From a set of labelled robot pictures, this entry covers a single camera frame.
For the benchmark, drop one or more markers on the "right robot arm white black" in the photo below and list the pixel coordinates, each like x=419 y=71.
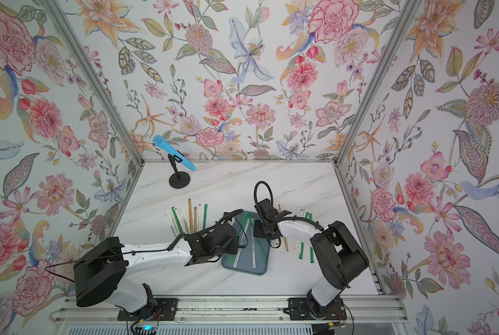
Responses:
x=340 y=257

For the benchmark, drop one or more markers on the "blue-grey storage tray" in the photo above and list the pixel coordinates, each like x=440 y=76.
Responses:
x=245 y=261

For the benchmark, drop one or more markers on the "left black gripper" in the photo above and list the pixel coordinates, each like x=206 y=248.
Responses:
x=235 y=241

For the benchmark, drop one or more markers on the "brown paper straw left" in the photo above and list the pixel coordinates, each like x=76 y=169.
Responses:
x=190 y=216

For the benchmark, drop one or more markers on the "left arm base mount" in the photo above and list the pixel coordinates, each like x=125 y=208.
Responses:
x=164 y=309

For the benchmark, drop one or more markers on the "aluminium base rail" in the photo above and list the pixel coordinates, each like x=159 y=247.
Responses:
x=277 y=309

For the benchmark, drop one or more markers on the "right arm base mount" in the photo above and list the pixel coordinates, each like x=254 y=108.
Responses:
x=308 y=309

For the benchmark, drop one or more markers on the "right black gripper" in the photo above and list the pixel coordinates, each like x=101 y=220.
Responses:
x=256 y=229

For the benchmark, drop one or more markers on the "brown straw right group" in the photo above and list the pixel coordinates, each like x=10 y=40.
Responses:
x=285 y=240

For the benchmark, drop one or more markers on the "black round microphone stand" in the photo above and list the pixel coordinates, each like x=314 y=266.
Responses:
x=178 y=179

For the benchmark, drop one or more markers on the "blue microphone on stand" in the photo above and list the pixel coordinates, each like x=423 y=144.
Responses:
x=162 y=144

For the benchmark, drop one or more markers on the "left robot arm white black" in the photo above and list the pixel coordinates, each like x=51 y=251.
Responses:
x=103 y=274

